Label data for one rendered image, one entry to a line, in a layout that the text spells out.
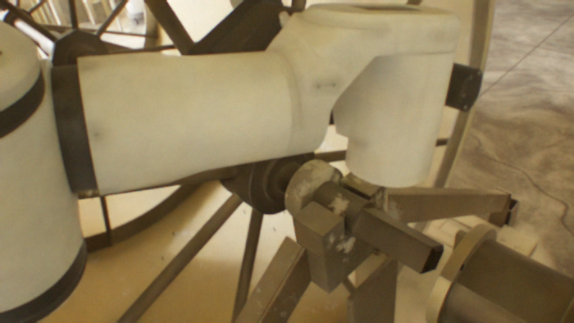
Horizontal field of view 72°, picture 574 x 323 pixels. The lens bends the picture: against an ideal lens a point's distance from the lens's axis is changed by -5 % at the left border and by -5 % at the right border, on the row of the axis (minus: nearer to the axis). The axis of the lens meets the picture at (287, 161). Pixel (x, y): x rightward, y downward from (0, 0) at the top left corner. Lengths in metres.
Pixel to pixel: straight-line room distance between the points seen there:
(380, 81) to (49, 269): 0.21
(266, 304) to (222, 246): 1.06
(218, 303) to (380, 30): 1.36
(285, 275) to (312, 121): 0.41
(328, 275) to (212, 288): 0.99
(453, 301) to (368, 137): 0.26
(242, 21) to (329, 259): 0.35
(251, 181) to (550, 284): 0.42
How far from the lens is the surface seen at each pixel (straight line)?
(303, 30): 0.24
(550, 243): 1.95
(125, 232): 1.87
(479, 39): 1.25
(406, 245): 0.55
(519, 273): 0.50
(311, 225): 0.57
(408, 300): 1.64
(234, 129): 0.21
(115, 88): 0.20
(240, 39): 0.39
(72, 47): 1.51
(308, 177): 0.61
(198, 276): 1.63
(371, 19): 0.24
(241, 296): 0.84
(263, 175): 0.66
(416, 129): 0.29
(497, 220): 1.66
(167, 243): 1.79
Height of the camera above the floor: 1.35
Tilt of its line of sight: 36 degrees down
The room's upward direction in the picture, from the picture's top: 9 degrees counter-clockwise
